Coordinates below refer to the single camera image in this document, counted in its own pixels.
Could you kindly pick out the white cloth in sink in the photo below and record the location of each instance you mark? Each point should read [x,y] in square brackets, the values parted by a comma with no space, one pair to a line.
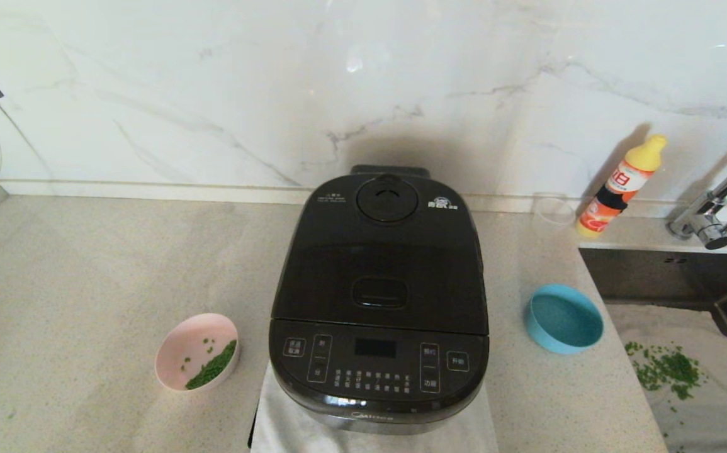
[715,415]

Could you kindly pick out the blue bowl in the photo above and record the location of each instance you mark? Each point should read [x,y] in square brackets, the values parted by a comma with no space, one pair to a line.
[564,321]

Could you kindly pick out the green chopped scallion pile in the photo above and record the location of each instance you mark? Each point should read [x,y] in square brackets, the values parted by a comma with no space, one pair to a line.
[212,368]

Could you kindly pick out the clear glass cup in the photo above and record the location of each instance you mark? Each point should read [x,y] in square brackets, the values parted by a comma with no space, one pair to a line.
[555,211]

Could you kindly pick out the yellow orange detergent bottle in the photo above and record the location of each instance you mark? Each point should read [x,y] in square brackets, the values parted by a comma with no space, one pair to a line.
[615,189]

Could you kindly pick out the black rice cooker lid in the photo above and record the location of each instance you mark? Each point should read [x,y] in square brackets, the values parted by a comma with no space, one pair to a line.
[382,264]

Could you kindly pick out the green scallion bits on cloth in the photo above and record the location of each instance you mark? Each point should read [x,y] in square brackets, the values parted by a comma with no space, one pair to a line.
[671,371]

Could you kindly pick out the chrome faucet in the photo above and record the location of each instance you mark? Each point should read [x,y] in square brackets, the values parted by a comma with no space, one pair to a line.
[700,220]

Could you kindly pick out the pink bowl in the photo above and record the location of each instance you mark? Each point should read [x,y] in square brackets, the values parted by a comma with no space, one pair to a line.
[187,343]

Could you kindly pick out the white cloth under cooker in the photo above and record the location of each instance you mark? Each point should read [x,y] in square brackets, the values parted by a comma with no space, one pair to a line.
[287,434]

